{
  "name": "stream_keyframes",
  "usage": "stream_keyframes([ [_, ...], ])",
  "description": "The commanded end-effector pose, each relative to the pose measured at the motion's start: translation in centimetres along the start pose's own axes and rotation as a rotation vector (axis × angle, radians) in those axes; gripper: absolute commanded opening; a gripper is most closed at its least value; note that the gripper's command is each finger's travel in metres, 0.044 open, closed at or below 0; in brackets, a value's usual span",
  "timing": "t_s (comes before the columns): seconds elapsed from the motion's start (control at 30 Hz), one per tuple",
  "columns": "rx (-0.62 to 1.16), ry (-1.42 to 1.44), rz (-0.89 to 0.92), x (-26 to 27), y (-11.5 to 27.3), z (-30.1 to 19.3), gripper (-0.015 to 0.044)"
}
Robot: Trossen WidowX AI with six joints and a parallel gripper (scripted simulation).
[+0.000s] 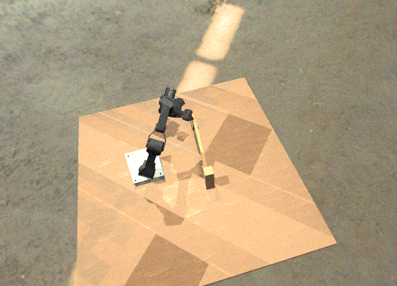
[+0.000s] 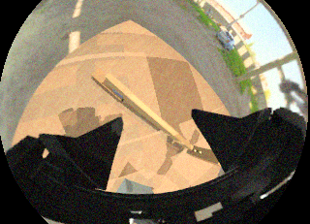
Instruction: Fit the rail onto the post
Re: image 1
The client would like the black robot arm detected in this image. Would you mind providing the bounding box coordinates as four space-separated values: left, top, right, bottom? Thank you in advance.
138 87 185 179

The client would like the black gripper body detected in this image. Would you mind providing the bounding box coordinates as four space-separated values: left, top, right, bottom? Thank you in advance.
168 105 193 121

